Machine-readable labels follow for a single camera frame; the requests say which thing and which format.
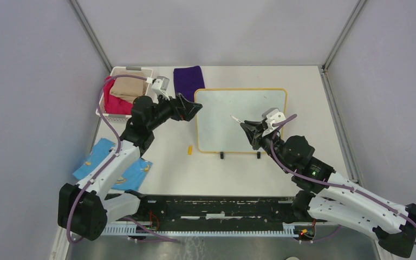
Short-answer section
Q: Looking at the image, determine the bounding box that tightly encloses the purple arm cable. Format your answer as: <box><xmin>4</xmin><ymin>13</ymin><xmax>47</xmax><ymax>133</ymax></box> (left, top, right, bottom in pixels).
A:
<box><xmin>269</xmin><ymin>114</ymin><xmax>416</xmax><ymax>247</ymax></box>
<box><xmin>66</xmin><ymin>74</ymin><xmax>180</xmax><ymax>244</ymax></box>

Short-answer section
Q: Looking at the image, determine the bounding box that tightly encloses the white marker pen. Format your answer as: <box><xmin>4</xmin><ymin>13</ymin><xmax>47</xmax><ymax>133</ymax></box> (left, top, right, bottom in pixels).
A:
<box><xmin>230</xmin><ymin>115</ymin><xmax>243</xmax><ymax>124</ymax></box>

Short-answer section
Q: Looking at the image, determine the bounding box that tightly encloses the red cloth in basket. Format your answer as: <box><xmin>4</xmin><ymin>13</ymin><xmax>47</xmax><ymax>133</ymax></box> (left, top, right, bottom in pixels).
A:
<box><xmin>103</xmin><ymin>77</ymin><xmax>133</xmax><ymax>115</ymax></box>

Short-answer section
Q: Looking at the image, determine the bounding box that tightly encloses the white perforated plastic basket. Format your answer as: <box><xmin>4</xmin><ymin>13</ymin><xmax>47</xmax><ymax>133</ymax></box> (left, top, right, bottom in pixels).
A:
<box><xmin>95</xmin><ymin>67</ymin><xmax>153</xmax><ymax>122</ymax></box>

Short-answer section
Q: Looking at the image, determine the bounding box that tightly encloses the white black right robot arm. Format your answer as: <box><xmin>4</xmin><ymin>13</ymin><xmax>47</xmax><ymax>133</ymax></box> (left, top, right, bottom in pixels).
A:
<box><xmin>240</xmin><ymin>121</ymin><xmax>416</xmax><ymax>258</ymax></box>

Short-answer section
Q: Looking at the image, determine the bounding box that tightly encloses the yellow framed whiteboard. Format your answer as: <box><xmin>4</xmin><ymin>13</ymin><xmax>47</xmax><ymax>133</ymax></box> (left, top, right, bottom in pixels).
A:
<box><xmin>194</xmin><ymin>88</ymin><xmax>287</xmax><ymax>154</ymax></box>

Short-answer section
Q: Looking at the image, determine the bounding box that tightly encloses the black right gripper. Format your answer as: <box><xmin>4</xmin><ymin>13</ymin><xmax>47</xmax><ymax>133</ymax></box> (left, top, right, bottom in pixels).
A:
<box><xmin>240</xmin><ymin>120</ymin><xmax>291</xmax><ymax>172</ymax></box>

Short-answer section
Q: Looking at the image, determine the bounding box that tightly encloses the purple folded cloth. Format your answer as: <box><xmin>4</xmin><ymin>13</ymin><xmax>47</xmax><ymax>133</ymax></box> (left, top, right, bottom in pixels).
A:
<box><xmin>173</xmin><ymin>66</ymin><xmax>205</xmax><ymax>102</ymax></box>

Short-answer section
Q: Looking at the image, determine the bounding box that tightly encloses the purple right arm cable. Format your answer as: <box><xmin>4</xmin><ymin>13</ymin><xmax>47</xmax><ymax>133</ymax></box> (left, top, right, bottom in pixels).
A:
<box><xmin>269</xmin><ymin>114</ymin><xmax>416</xmax><ymax>247</ymax></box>

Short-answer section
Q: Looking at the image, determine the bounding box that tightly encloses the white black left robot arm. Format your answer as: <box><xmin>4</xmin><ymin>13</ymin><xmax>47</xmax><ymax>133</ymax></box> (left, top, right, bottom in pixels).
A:
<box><xmin>57</xmin><ymin>94</ymin><xmax>203</xmax><ymax>242</ymax></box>

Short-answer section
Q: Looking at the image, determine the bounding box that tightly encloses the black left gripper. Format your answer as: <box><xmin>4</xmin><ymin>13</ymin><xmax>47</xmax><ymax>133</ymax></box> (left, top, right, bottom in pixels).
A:
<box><xmin>147</xmin><ymin>90</ymin><xmax>202</xmax><ymax>131</ymax></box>

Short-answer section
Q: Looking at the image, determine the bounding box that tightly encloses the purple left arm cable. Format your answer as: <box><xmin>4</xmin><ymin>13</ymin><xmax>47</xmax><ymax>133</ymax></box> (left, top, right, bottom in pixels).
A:
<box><xmin>66</xmin><ymin>74</ymin><xmax>180</xmax><ymax>244</ymax></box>

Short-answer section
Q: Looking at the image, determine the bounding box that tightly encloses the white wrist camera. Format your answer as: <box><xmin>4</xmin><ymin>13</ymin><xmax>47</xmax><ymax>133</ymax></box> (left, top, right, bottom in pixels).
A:
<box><xmin>151</xmin><ymin>76</ymin><xmax>170</xmax><ymax>100</ymax></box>
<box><xmin>262</xmin><ymin>108</ymin><xmax>286</xmax><ymax>137</ymax></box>

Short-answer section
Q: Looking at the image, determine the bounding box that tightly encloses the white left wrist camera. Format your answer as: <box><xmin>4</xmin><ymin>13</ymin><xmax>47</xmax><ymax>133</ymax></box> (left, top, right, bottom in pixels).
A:
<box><xmin>151</xmin><ymin>76</ymin><xmax>170</xmax><ymax>100</ymax></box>

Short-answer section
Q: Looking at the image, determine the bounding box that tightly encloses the beige cloth in basket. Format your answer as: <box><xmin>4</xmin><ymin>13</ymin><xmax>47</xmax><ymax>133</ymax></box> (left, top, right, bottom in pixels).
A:
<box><xmin>109</xmin><ymin>77</ymin><xmax>147</xmax><ymax>103</ymax></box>

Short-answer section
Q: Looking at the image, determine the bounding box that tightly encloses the blue patterned cloth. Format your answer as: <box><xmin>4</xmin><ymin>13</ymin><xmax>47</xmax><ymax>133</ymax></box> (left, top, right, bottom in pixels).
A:
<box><xmin>72</xmin><ymin>138</ymin><xmax>154</xmax><ymax>192</ymax></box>

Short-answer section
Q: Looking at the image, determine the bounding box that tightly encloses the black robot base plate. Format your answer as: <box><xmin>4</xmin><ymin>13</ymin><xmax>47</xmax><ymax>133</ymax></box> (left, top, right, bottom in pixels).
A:
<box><xmin>131</xmin><ymin>194</ymin><xmax>313</xmax><ymax>232</ymax></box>

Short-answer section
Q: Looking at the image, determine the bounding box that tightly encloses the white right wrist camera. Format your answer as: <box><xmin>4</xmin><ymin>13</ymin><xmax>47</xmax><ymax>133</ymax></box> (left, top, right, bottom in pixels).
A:
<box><xmin>262</xmin><ymin>108</ymin><xmax>286</xmax><ymax>137</ymax></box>

